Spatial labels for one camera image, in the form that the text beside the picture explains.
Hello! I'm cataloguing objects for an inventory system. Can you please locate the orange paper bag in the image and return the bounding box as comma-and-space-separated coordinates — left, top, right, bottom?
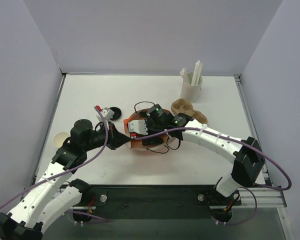
123, 101, 175, 154

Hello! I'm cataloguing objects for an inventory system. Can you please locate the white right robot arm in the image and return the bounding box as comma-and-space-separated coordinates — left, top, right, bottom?
142, 104, 265, 204

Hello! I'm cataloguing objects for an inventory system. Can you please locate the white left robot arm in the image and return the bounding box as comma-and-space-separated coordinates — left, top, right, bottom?
0, 119, 131, 240

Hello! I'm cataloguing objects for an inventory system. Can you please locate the white straw holder cup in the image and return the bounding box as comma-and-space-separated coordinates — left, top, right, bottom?
180, 72, 203, 103

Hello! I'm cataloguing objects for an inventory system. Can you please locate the white wrapped straw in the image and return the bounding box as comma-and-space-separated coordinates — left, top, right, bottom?
180, 68, 191, 84
191, 60, 203, 86

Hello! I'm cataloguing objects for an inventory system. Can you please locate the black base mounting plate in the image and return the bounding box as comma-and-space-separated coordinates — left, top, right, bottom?
71, 185, 242, 223

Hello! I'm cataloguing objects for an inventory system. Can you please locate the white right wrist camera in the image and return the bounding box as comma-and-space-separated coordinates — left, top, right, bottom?
127, 119, 148, 136

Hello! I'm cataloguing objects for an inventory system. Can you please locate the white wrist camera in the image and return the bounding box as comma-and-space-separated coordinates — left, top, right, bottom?
94, 105, 115, 121
127, 119, 148, 136

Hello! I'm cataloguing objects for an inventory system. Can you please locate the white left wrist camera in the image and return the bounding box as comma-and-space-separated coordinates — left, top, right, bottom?
94, 105, 115, 121

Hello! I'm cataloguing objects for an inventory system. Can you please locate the aluminium frame rail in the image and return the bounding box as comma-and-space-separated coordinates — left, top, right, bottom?
233, 73, 287, 208

